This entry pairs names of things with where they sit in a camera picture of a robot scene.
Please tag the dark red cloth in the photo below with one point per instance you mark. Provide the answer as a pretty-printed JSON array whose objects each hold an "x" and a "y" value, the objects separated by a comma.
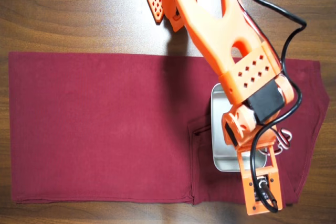
[{"x": 105, "y": 129}]

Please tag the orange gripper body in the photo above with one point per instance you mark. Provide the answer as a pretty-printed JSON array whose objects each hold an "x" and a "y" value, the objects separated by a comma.
[{"x": 263, "y": 147}]

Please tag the rectangular metal tray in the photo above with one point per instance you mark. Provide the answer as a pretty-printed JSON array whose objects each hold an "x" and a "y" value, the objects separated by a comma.
[{"x": 223, "y": 155}]

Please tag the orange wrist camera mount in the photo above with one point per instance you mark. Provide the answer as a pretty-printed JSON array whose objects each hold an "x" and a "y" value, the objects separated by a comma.
[{"x": 249, "y": 197}]

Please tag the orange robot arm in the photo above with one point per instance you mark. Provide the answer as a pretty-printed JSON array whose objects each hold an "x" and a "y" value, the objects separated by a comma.
[{"x": 207, "y": 24}]

